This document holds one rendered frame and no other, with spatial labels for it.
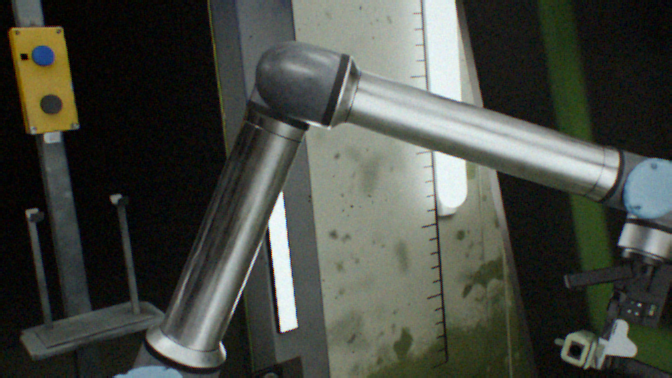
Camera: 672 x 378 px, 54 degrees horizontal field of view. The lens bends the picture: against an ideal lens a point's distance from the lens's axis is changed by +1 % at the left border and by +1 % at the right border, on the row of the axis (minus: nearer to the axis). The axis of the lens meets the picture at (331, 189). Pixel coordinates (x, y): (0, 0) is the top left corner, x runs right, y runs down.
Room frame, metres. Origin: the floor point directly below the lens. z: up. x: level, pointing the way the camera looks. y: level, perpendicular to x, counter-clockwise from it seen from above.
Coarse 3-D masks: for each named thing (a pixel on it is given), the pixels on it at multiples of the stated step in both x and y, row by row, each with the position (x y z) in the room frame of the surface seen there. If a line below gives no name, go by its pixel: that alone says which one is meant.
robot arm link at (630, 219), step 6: (630, 216) 1.14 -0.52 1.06; (666, 216) 1.10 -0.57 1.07; (630, 222) 1.14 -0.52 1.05; (636, 222) 1.12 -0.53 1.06; (642, 222) 1.11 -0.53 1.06; (648, 222) 1.11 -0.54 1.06; (654, 222) 1.10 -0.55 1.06; (660, 222) 1.10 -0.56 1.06; (666, 222) 1.10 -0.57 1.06; (654, 228) 1.10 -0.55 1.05; (660, 228) 1.10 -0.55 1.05; (666, 228) 1.10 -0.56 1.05
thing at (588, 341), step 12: (576, 336) 1.03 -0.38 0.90; (588, 336) 1.09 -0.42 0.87; (564, 348) 1.03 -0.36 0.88; (588, 348) 1.01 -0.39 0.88; (600, 348) 1.07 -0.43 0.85; (576, 360) 1.01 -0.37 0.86; (588, 360) 1.00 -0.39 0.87; (612, 360) 1.08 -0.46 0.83; (624, 360) 1.07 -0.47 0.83; (636, 360) 1.07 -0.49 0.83; (624, 372) 1.06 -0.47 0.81; (636, 372) 1.06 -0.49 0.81; (648, 372) 1.05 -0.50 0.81; (660, 372) 1.04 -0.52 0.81
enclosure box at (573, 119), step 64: (512, 0) 1.67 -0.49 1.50; (576, 0) 1.70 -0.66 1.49; (640, 0) 1.57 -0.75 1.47; (512, 64) 1.67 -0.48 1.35; (576, 64) 1.74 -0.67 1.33; (640, 64) 1.61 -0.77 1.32; (576, 128) 1.79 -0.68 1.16; (640, 128) 1.64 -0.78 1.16; (512, 192) 1.65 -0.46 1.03; (512, 256) 1.61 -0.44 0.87; (576, 256) 1.80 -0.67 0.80; (576, 320) 1.80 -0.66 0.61
